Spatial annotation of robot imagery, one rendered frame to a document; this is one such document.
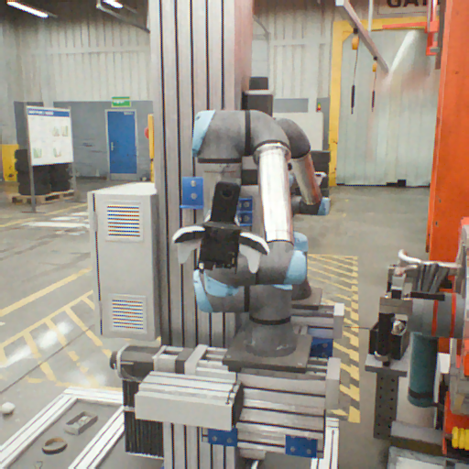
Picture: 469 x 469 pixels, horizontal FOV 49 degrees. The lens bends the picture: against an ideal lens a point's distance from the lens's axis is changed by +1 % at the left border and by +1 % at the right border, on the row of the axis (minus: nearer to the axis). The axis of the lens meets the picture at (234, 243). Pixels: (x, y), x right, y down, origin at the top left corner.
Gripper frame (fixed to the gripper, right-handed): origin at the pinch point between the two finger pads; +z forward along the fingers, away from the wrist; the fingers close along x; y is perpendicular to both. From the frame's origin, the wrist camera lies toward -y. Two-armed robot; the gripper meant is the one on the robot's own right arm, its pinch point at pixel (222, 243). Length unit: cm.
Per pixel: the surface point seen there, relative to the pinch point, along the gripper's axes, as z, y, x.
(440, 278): -56, 14, -62
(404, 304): -58, 23, -55
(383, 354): -61, 40, -53
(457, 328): -65, 30, -75
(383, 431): -136, 109, -90
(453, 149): -117, -22, -85
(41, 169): -998, 107, 366
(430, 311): -68, 27, -67
